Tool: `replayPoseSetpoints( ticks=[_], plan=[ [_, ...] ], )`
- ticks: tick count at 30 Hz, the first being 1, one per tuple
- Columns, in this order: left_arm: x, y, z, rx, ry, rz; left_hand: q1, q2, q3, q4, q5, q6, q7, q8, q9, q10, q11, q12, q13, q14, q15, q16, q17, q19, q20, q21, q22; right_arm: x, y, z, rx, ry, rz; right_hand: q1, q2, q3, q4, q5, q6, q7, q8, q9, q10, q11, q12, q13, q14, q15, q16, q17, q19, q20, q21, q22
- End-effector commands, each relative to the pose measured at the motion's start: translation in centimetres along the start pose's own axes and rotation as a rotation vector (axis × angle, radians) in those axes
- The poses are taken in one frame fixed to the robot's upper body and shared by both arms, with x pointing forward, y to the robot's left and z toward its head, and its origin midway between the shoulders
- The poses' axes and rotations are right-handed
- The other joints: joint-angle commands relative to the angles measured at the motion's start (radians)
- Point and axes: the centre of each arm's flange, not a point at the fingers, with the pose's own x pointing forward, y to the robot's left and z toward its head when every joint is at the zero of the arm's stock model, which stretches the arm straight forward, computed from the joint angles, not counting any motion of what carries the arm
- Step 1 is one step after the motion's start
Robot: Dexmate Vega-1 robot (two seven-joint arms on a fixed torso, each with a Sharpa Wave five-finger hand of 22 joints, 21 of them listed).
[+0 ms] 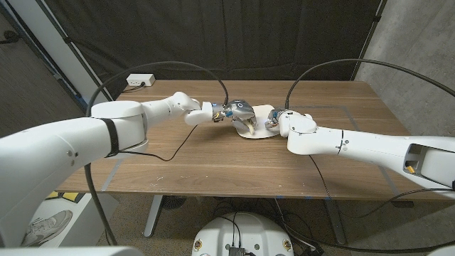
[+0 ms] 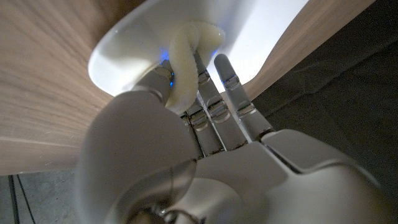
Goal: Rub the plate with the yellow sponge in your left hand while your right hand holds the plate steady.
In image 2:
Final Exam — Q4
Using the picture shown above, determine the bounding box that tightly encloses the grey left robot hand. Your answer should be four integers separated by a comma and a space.
74, 52, 398, 224

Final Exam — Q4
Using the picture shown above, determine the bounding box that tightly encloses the yellow sponge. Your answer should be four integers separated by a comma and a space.
166, 21, 226, 115

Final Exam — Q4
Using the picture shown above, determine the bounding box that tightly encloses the white square plate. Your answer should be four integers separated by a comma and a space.
88, 0, 310, 97

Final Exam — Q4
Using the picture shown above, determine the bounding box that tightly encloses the black backdrop curtain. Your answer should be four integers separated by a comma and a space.
248, 0, 398, 200

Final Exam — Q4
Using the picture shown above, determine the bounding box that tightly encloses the thin black floor cable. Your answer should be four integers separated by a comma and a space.
7, 174, 20, 224
16, 174, 37, 224

